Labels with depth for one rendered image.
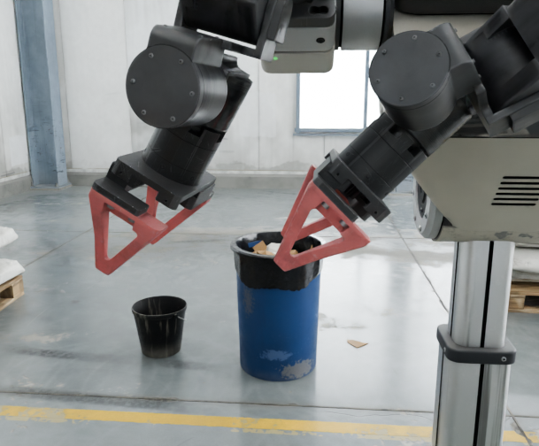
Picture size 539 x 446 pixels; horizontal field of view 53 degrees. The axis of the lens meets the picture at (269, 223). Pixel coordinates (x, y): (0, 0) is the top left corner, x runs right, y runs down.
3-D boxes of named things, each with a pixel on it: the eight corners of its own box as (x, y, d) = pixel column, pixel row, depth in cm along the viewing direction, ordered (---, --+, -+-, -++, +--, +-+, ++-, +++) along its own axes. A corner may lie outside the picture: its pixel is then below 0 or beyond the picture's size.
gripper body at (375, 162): (320, 173, 44) (388, 107, 42) (319, 160, 54) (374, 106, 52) (375, 228, 45) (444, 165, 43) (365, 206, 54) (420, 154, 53)
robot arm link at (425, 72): (559, 111, 44) (509, 30, 47) (573, 50, 34) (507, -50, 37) (424, 179, 48) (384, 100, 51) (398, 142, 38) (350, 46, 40)
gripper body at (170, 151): (106, 175, 45) (142, 97, 43) (156, 159, 55) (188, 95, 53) (171, 217, 45) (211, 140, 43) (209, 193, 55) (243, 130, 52)
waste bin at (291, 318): (323, 342, 305) (326, 231, 290) (325, 390, 255) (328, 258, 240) (239, 339, 309) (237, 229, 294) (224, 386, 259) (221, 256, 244)
